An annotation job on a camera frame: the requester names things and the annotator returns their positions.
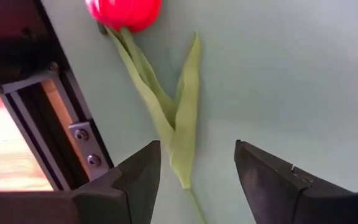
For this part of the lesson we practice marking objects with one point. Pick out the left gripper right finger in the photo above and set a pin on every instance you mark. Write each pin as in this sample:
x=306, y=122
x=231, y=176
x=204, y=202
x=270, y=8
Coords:
x=278, y=193

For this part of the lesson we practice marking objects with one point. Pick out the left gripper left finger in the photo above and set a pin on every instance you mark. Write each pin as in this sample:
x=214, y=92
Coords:
x=120, y=199

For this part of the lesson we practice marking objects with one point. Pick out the red artificial tulip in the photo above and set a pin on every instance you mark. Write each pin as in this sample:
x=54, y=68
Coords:
x=182, y=140

